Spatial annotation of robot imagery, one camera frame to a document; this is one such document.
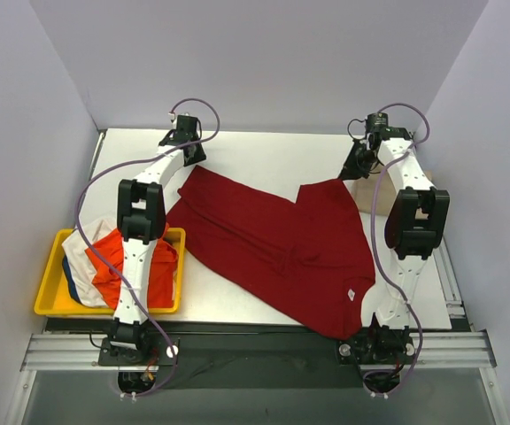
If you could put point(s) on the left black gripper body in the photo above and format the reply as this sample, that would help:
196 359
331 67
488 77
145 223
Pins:
191 153

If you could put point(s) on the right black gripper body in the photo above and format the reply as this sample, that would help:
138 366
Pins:
354 164

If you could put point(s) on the dark red t shirt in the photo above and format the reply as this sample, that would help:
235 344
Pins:
309 258

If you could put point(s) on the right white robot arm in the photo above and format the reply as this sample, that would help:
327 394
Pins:
415 224

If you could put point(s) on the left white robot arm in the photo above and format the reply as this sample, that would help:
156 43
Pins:
141 221

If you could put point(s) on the folded beige t shirt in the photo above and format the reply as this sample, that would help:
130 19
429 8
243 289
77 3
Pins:
361 192

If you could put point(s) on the white t shirt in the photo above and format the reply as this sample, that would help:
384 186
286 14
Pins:
97 285

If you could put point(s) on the navy blue t shirt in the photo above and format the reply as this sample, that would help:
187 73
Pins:
72 291

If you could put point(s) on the yellow plastic tray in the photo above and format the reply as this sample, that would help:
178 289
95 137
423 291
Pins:
164 292

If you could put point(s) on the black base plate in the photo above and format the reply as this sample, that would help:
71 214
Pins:
260 358

